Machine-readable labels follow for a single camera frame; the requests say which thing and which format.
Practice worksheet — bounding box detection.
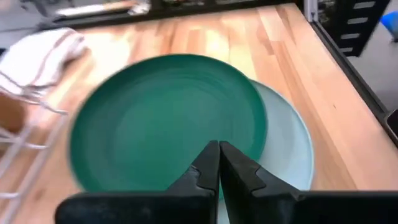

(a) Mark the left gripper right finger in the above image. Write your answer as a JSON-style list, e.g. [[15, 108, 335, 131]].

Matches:
[[219, 140, 398, 224]]

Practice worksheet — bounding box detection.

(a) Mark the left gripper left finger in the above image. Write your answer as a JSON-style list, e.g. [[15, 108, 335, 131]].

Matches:
[[55, 139, 221, 224]]

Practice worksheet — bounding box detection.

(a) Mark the light blue plate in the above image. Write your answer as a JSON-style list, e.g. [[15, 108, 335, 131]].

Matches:
[[216, 79, 315, 224]]

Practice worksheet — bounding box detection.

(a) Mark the dark green deep plate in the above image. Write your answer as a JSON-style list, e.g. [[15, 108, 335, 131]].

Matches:
[[68, 53, 269, 200]]

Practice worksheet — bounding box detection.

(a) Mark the black slotted panel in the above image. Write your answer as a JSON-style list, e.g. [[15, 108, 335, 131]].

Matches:
[[319, 0, 390, 57]]

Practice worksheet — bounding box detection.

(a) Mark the white striped towel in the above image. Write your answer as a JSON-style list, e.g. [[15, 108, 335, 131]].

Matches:
[[0, 27, 90, 98]]

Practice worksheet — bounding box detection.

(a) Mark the white paper sheet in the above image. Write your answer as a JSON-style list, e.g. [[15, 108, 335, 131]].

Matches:
[[55, 1, 152, 18]]

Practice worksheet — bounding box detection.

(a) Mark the blue plastic object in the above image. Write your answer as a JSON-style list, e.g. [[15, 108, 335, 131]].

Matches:
[[379, 11, 398, 43]]

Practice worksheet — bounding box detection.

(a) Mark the white wire dish rack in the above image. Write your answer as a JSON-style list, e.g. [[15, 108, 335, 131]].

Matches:
[[0, 71, 70, 224]]

